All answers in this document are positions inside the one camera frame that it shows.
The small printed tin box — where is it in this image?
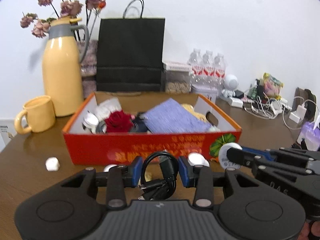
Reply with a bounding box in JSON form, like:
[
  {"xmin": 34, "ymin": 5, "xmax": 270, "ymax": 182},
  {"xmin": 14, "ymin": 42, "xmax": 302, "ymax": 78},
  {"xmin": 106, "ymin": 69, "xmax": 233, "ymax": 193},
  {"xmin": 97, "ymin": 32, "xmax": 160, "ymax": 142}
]
[{"xmin": 191, "ymin": 85, "xmax": 218, "ymax": 103}]

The clear jar of seeds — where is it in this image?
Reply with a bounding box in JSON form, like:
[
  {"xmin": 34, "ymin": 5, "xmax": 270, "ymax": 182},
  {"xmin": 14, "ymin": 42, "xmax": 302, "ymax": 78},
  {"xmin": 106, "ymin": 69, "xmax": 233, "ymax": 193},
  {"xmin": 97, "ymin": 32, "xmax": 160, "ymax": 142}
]
[{"xmin": 163, "ymin": 62, "xmax": 193, "ymax": 93}]

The white charger adapter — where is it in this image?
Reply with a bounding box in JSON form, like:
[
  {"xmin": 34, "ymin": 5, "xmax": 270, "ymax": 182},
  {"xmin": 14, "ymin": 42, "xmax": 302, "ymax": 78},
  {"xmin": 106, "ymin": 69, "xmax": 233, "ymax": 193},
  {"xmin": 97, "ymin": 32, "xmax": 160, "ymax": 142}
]
[{"xmin": 228, "ymin": 98, "xmax": 244, "ymax": 108}]

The white robot figurine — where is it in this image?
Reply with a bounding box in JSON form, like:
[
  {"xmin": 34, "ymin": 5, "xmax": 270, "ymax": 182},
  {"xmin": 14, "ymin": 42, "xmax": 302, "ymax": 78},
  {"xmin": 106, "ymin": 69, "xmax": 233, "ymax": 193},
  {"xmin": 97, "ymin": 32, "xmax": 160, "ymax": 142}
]
[{"xmin": 222, "ymin": 74, "xmax": 239, "ymax": 98}]

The red cardboard box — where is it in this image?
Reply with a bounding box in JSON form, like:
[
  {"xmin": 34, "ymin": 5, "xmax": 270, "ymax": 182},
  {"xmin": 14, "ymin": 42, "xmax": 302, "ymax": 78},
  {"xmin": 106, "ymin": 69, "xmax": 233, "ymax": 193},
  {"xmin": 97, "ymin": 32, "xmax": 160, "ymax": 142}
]
[{"xmin": 62, "ymin": 92, "xmax": 242, "ymax": 166}]

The dried rose bouquet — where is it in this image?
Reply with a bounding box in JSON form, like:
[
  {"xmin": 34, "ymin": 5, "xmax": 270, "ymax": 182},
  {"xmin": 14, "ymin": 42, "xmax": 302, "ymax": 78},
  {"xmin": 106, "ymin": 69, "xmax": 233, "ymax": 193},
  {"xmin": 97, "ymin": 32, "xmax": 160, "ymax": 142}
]
[{"xmin": 20, "ymin": 0, "xmax": 107, "ymax": 41}]

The yellow ceramic mug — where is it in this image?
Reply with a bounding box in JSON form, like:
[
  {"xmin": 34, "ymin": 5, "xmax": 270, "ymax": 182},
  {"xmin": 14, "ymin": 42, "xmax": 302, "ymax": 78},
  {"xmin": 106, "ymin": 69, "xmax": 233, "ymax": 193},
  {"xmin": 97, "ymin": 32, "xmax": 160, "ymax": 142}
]
[{"xmin": 14, "ymin": 95, "xmax": 56, "ymax": 134}]

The white and yellow plush toy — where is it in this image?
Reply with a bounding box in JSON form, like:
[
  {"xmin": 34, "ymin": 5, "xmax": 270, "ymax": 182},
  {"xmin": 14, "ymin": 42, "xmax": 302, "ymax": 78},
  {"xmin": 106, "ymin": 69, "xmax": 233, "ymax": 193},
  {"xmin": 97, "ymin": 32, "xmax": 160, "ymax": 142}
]
[{"xmin": 181, "ymin": 103, "xmax": 210, "ymax": 124}]

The red artificial rose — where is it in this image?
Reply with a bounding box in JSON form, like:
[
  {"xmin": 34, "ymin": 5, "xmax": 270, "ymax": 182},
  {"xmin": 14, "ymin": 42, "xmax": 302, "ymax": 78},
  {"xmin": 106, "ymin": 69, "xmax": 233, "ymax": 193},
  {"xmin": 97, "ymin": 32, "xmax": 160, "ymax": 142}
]
[{"xmin": 105, "ymin": 111, "xmax": 133, "ymax": 133}]

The white round tape dispenser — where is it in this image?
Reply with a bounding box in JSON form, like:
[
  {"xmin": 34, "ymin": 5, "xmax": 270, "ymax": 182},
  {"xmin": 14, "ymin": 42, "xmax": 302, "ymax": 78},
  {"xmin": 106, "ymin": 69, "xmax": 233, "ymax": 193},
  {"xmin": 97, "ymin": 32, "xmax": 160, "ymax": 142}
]
[{"xmin": 218, "ymin": 142, "xmax": 243, "ymax": 170}]

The water bottle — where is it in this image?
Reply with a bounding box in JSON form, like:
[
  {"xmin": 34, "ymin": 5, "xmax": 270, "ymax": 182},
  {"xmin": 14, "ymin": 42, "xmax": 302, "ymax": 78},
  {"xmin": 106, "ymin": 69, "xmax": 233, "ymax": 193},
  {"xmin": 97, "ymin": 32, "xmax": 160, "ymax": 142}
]
[
  {"xmin": 214, "ymin": 53, "xmax": 226, "ymax": 89},
  {"xmin": 188, "ymin": 48, "xmax": 203, "ymax": 85},
  {"xmin": 202, "ymin": 50, "xmax": 215, "ymax": 86}
]

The pink fuzzy vase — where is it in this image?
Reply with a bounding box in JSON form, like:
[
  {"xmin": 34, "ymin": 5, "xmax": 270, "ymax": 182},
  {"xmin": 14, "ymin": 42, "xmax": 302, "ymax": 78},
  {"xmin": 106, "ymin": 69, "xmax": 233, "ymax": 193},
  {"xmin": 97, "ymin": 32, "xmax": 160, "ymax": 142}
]
[{"xmin": 81, "ymin": 40, "xmax": 98, "ymax": 98}]

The water bottle right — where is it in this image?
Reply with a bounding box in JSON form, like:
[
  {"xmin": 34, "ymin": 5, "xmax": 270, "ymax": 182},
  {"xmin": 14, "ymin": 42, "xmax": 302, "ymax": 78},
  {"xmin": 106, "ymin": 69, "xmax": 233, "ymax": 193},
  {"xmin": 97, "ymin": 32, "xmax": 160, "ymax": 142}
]
[{"xmin": 214, "ymin": 53, "xmax": 226, "ymax": 89}]

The purple tissue pack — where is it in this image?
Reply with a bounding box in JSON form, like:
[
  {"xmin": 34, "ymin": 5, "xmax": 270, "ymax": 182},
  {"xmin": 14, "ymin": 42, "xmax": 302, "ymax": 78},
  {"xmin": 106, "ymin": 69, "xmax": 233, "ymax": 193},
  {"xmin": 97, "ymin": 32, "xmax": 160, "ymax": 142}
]
[{"xmin": 297, "ymin": 121, "xmax": 319, "ymax": 151}]

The colourful snack bag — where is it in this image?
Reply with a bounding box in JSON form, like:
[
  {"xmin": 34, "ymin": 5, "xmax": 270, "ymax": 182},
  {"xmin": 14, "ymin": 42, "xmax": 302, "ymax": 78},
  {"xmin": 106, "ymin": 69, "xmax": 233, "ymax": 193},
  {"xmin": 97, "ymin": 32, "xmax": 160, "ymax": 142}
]
[{"xmin": 263, "ymin": 73, "xmax": 284, "ymax": 99}]

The yellow thermos jug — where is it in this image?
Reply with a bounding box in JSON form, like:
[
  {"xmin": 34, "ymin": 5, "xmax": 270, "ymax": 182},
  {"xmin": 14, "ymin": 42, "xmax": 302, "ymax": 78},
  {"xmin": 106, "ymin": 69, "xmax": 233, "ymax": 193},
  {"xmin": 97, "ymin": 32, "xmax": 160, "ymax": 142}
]
[{"xmin": 42, "ymin": 17, "xmax": 89, "ymax": 117}]

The purple woven pouch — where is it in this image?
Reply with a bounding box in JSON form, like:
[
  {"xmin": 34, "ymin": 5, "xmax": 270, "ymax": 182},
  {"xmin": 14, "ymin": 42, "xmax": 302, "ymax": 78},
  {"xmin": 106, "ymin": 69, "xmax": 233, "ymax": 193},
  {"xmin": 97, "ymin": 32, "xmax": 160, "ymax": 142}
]
[{"xmin": 142, "ymin": 98, "xmax": 211, "ymax": 134}]

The tangle of white cables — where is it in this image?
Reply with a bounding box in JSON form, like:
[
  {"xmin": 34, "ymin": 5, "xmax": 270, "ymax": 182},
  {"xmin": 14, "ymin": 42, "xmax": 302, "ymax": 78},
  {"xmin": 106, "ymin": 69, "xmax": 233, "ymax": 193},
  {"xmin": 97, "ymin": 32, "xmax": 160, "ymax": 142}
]
[{"xmin": 243, "ymin": 89, "xmax": 316, "ymax": 131}]

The white round jar lid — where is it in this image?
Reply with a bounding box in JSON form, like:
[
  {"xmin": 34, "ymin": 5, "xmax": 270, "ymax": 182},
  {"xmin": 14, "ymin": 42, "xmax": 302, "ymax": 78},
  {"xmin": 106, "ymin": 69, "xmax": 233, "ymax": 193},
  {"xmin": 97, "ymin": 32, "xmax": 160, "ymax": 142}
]
[{"xmin": 187, "ymin": 152, "xmax": 210, "ymax": 167}]

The white small bottle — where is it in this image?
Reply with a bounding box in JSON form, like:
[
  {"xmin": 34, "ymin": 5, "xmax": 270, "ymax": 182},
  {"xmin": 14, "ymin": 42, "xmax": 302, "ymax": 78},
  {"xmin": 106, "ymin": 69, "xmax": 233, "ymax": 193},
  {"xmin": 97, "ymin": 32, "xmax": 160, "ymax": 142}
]
[{"xmin": 82, "ymin": 112, "xmax": 100, "ymax": 134}]

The water bottle middle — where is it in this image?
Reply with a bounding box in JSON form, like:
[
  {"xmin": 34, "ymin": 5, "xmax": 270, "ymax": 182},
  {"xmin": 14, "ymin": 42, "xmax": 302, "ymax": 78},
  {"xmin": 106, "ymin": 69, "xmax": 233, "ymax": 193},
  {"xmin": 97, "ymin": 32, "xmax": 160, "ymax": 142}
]
[{"xmin": 202, "ymin": 50, "xmax": 215, "ymax": 86}]

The white earbud case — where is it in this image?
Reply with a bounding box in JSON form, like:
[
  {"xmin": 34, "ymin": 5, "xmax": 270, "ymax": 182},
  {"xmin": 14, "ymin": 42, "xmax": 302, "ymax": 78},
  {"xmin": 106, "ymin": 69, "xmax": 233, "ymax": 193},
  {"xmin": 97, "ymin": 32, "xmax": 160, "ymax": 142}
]
[{"xmin": 45, "ymin": 157, "xmax": 60, "ymax": 172}]

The black paper shopping bag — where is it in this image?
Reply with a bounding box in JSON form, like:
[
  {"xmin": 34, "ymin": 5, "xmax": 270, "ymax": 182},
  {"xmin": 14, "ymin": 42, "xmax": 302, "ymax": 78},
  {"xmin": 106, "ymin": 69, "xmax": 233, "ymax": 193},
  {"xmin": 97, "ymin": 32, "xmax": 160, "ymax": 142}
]
[{"xmin": 95, "ymin": 15, "xmax": 165, "ymax": 92}]

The white wall panel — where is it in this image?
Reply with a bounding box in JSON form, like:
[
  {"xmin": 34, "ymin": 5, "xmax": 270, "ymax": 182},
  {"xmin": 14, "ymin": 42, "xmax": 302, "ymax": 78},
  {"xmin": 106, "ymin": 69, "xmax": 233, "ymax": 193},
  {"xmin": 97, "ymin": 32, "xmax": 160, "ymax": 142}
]
[{"xmin": 0, "ymin": 119, "xmax": 16, "ymax": 151}]

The water bottle left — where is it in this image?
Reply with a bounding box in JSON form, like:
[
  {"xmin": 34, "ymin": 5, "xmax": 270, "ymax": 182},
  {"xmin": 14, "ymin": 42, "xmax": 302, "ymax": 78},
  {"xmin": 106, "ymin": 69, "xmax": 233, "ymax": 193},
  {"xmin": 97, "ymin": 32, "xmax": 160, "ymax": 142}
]
[{"xmin": 188, "ymin": 48, "xmax": 203, "ymax": 85}]

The black usb cable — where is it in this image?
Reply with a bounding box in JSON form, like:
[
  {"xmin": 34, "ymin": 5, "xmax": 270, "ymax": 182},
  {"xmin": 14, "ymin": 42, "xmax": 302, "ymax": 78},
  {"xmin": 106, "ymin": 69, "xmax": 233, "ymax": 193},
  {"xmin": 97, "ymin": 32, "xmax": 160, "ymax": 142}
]
[{"xmin": 137, "ymin": 151, "xmax": 180, "ymax": 201}]

